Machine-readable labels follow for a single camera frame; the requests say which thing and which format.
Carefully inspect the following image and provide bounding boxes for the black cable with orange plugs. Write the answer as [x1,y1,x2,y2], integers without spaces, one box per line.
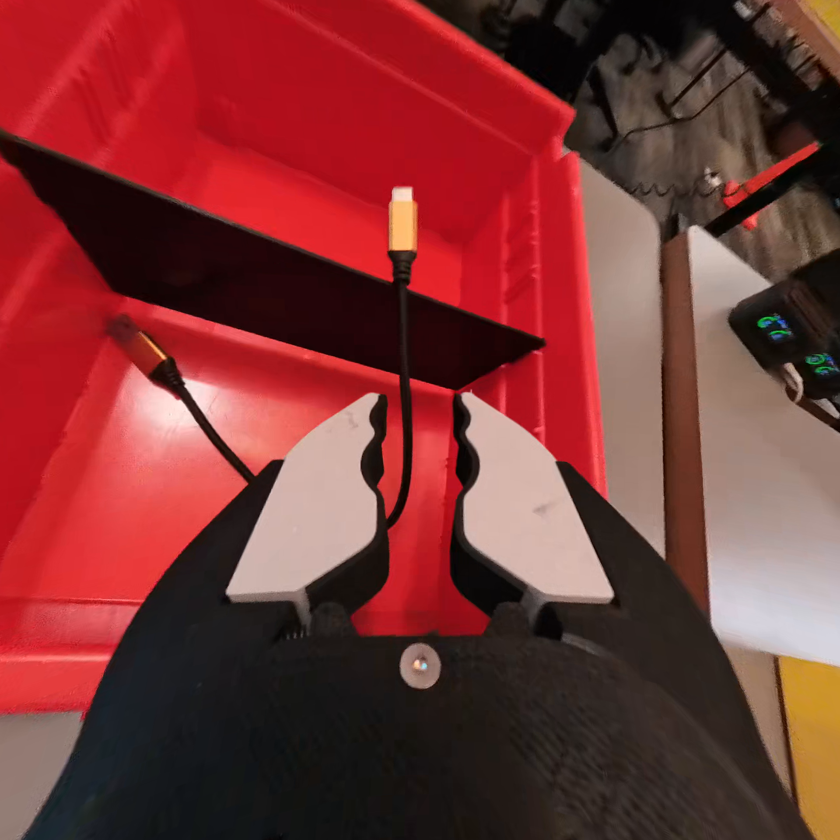
[107,185,421,531]

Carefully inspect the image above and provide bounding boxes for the red frame part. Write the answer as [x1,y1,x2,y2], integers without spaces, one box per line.
[722,141,824,231]

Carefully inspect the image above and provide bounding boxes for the large yellow plastic bin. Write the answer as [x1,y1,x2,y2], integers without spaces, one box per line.
[777,656,840,840]

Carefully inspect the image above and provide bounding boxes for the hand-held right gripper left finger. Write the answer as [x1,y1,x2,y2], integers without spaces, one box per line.
[225,392,391,626]

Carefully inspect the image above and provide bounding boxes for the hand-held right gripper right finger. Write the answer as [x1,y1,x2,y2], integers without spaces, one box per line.
[450,391,616,632]

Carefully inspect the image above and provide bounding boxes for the black charger with green display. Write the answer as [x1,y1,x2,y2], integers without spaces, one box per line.
[784,348,840,403]
[728,266,840,375]

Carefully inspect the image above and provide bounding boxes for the large red plastic bin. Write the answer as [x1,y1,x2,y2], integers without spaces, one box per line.
[0,0,608,716]

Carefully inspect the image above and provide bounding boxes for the coiled cable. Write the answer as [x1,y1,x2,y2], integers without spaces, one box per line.
[623,172,724,198]

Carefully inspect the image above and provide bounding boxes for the white table with brown edge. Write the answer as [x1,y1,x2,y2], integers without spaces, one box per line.
[659,225,840,667]

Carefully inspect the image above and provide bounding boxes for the black table frame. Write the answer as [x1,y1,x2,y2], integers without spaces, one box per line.
[705,0,840,237]

